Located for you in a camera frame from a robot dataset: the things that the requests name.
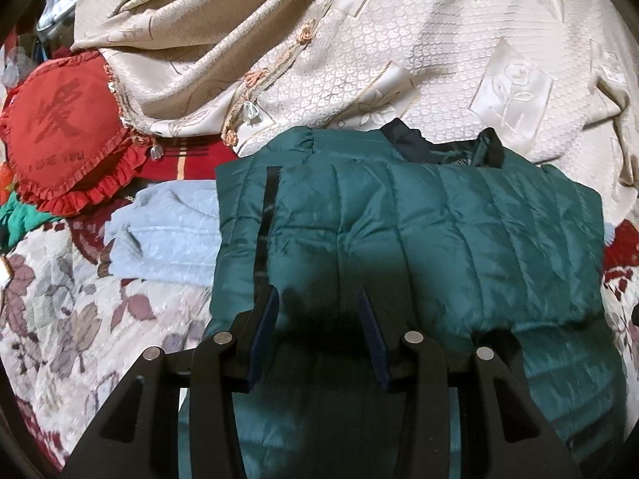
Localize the red striped blanket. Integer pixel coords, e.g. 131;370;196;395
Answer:
135;132;270;185

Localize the green quilted jacket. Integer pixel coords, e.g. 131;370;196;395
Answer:
177;119;627;479

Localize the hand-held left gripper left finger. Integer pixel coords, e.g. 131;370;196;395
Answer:
65;284;279;479

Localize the beige embroidered blanket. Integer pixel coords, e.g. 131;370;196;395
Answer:
70;0;639;220

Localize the green cloth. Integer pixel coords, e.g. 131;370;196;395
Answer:
0;200;56;253

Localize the red heart-shaped pillow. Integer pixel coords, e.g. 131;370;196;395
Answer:
0;50;151;218

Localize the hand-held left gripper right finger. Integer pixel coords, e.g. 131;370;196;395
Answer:
357;287;585;479

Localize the clear plastic bag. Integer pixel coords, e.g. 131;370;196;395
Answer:
37;0;81;31

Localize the light blue towel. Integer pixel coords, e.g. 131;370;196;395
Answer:
104;180;223;287

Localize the floral bedspread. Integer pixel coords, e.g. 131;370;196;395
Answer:
0;190;639;479

